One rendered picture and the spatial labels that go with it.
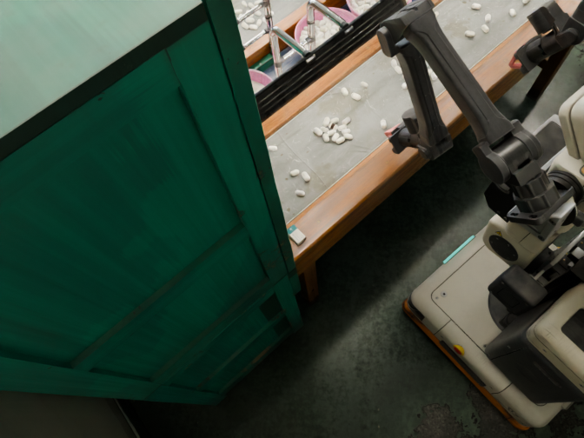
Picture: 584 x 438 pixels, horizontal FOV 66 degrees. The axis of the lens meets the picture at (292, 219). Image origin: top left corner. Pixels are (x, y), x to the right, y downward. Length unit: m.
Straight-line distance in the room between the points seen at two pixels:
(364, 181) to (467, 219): 0.97
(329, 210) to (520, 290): 0.62
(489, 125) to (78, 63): 0.80
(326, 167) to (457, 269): 0.74
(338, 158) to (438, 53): 0.66
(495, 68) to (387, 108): 0.42
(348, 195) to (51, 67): 1.13
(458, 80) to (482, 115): 0.09
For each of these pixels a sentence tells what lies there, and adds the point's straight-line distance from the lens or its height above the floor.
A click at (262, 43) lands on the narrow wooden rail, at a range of 1.90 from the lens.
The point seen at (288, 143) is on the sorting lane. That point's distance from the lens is 1.63.
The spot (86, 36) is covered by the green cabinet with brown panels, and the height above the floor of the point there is 1.79.
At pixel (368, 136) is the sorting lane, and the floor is 0.74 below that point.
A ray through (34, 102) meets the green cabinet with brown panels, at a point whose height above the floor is 1.79.
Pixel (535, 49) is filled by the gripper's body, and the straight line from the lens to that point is 1.46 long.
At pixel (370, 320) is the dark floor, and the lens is 2.15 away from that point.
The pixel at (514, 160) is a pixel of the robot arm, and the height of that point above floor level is 1.27.
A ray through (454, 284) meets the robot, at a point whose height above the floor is 0.28.
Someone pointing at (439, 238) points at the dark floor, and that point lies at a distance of 2.31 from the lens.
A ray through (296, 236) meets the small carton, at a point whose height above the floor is 0.78.
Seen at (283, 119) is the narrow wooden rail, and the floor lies 0.76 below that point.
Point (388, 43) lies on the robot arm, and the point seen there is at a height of 1.31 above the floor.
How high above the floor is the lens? 2.10
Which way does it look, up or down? 66 degrees down
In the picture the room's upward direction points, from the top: 11 degrees counter-clockwise
